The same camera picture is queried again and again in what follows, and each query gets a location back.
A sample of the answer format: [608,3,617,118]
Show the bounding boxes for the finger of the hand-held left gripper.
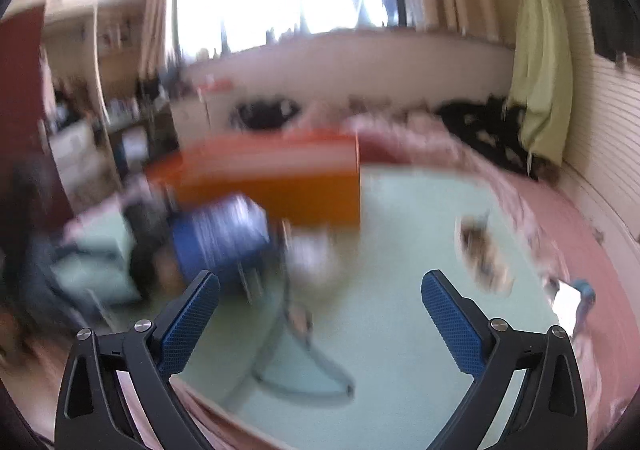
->
[120,180,181,303]

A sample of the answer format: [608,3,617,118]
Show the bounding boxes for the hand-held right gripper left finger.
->
[54,270,222,450]

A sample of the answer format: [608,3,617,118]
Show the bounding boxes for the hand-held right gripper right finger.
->
[421,270,590,450]

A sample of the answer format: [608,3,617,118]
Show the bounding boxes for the blue striped pouch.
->
[170,195,273,288]

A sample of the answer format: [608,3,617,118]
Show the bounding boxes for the orange cardboard box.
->
[145,127,362,231]

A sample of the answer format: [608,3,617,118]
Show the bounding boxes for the green cartoon desktop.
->
[50,165,576,450]

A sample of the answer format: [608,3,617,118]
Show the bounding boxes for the crumpled printed wrapper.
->
[465,235,515,292]

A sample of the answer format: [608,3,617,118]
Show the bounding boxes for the blue tipped foil wrapper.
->
[461,214,493,242]

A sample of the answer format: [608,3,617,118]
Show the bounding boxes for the small blue white object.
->
[552,277,597,331]

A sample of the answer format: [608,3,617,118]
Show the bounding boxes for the white desk with drawers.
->
[107,80,238,171]

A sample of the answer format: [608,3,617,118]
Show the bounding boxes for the pink bed sheet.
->
[475,150,640,450]

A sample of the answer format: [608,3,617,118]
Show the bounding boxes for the dark red panel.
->
[0,5,66,231]

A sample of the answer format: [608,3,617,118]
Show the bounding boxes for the black striped clothes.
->
[230,97,303,131]

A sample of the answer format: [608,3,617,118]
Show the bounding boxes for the pink floral quilt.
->
[300,102,501,171]

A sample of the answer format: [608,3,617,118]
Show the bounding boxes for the black clothes pile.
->
[435,97,531,176]

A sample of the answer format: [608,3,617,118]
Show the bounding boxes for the white louvered door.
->
[560,0,640,251]

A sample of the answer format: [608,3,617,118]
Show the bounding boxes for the light green hanging garment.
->
[507,0,576,166]

